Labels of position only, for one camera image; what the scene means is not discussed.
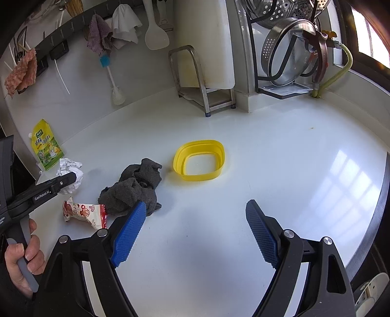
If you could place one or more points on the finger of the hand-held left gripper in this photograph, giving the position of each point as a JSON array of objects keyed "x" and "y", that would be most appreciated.
[{"x": 65, "y": 181}]

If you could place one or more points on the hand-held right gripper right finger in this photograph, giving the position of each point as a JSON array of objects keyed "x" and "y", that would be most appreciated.
[{"x": 262, "y": 234}]

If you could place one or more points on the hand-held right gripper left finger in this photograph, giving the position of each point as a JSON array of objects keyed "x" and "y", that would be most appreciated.
[{"x": 129, "y": 234}]

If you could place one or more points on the white paper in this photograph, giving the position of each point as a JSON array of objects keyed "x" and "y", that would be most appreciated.
[{"x": 73, "y": 166}]

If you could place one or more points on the dark grey cloth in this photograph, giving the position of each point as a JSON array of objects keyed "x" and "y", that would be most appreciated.
[{"x": 128, "y": 189}]

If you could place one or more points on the person's left forearm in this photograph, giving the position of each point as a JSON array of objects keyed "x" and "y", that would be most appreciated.
[{"x": 12, "y": 304}]

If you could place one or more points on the person's left hand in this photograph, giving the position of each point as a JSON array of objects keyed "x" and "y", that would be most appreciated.
[{"x": 12, "y": 268}]

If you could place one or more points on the red and white snack wrapper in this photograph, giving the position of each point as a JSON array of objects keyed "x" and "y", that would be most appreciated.
[{"x": 85, "y": 211}]

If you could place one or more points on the yellow green spouted pouch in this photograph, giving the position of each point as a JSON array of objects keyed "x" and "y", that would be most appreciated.
[{"x": 47, "y": 146}]

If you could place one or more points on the white and blue bottle brush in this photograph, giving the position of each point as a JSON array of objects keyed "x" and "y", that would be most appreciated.
[{"x": 118, "y": 97}]

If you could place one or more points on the pink rag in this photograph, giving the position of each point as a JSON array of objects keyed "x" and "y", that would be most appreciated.
[{"x": 21, "y": 74}]

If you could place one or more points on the white round plastic object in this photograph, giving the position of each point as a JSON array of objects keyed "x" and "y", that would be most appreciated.
[{"x": 371, "y": 289}]

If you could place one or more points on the metal board stand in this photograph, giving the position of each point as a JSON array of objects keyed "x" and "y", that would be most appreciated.
[{"x": 204, "y": 97}]

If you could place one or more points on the white rice paddle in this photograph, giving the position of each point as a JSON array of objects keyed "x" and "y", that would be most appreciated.
[{"x": 157, "y": 38}]

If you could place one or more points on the white cloth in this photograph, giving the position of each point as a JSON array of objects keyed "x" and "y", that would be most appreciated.
[{"x": 125, "y": 21}]

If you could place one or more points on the steel perforated tray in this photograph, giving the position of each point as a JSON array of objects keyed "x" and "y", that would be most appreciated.
[{"x": 289, "y": 55}]

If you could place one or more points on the white cutting board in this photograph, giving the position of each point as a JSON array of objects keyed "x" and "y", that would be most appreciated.
[{"x": 207, "y": 39}]

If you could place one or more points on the gas valve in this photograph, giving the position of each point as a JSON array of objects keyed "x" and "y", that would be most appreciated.
[{"x": 330, "y": 38}]

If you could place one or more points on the steel colander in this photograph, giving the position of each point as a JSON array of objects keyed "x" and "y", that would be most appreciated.
[{"x": 301, "y": 9}]

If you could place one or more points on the black wall rail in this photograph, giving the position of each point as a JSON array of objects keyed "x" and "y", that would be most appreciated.
[{"x": 76, "y": 21}]

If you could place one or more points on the brown window frame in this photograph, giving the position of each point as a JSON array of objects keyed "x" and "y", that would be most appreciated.
[{"x": 345, "y": 24}]

